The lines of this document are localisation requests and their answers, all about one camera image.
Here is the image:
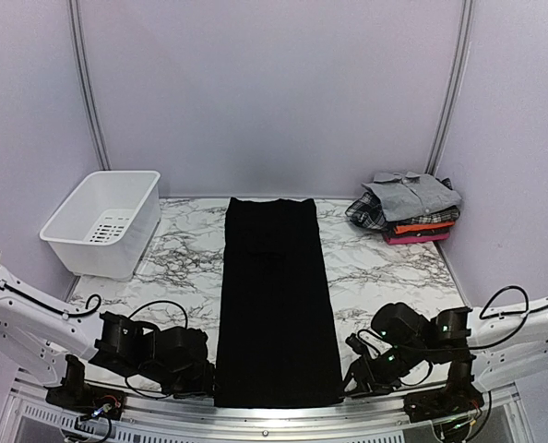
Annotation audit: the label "aluminium front frame rail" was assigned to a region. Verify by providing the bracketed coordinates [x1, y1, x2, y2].
[0, 369, 533, 442]

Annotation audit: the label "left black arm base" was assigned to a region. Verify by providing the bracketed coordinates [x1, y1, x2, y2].
[45, 354, 125, 420]

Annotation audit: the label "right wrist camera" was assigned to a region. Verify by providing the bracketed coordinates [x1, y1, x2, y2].
[371, 302, 429, 349]

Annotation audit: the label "aluminium wall post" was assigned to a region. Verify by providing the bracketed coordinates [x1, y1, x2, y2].
[67, 0, 112, 171]
[425, 0, 475, 175]

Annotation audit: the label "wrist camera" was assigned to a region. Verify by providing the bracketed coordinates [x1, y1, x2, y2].
[155, 327, 208, 371]
[371, 302, 429, 349]

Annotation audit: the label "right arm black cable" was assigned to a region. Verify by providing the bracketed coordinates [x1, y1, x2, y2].
[356, 284, 530, 387]

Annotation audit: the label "black garment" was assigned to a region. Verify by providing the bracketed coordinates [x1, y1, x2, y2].
[214, 198, 342, 409]

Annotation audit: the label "black white plaid shirt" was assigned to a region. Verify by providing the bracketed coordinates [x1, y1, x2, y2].
[345, 178, 462, 231]

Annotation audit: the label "white plastic laundry bin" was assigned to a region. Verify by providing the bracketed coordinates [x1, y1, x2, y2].
[40, 171, 161, 281]

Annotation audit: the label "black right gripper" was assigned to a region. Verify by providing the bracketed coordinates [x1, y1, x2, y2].
[338, 339, 425, 397]

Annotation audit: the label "right aluminium wall post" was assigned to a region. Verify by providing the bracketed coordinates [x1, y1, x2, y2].
[425, 0, 475, 175]

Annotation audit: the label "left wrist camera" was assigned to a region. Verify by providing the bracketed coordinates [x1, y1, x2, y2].
[155, 327, 208, 371]

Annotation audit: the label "orange folded garment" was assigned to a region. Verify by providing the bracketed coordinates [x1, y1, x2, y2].
[393, 221, 455, 235]

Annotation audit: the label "pink folded garment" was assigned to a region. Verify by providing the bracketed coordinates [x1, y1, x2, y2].
[383, 232, 450, 245]

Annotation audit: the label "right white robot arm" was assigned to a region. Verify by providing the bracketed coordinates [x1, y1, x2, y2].
[342, 296, 548, 413]

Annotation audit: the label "grey button-up shirt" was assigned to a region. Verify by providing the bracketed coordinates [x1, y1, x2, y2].
[362, 172, 462, 222]

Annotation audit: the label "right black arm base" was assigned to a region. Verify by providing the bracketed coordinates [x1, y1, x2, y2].
[404, 360, 484, 423]

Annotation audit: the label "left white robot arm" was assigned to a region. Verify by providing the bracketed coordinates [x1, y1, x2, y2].
[0, 265, 214, 411]

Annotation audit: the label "left aluminium wall post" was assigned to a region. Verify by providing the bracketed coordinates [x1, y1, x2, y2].
[67, 0, 112, 171]

